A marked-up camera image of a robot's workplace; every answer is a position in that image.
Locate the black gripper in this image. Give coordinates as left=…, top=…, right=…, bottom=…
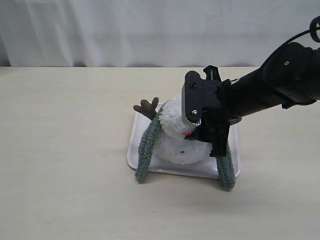
left=184, top=79, right=237, bottom=158

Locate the white rectangular plastic tray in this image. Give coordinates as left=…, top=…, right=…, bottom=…
left=126, top=113, right=241, bottom=179

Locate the green fleece scarf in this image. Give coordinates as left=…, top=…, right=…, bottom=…
left=134, top=101, right=236, bottom=192

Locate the white plush snowman toy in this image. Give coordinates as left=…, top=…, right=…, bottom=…
left=132, top=92, right=243, bottom=166

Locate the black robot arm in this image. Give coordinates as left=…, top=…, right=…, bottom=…
left=181, top=42, right=320, bottom=157

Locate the white curtain backdrop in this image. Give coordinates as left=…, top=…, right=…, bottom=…
left=0, top=0, right=320, bottom=67

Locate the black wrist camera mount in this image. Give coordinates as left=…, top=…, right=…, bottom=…
left=181, top=65, right=223, bottom=127

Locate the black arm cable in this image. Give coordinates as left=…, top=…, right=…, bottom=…
left=262, top=16, right=320, bottom=68

